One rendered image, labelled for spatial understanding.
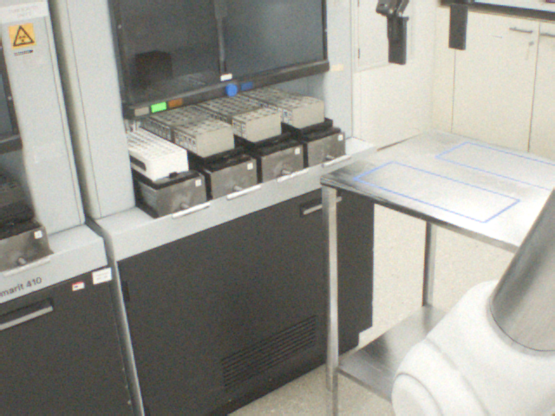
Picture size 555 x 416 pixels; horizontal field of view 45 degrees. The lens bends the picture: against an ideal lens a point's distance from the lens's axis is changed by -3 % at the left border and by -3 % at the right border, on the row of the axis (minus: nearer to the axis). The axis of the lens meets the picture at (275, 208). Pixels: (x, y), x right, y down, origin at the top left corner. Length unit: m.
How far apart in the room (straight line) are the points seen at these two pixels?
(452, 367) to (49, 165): 1.06
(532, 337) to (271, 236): 1.19
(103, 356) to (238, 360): 0.43
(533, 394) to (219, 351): 1.24
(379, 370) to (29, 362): 0.87
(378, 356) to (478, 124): 2.24
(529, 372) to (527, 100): 2.97
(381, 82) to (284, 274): 1.99
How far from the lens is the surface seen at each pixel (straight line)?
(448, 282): 2.78
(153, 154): 1.69
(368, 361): 1.88
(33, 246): 1.54
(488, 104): 3.85
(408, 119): 3.98
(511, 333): 0.79
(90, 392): 1.78
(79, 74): 1.58
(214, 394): 2.00
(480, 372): 0.80
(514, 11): 3.73
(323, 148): 1.89
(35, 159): 1.58
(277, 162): 1.80
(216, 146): 1.77
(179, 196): 1.66
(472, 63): 3.87
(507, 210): 1.46
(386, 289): 2.72
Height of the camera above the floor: 1.43
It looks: 25 degrees down
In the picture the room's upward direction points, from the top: 3 degrees counter-clockwise
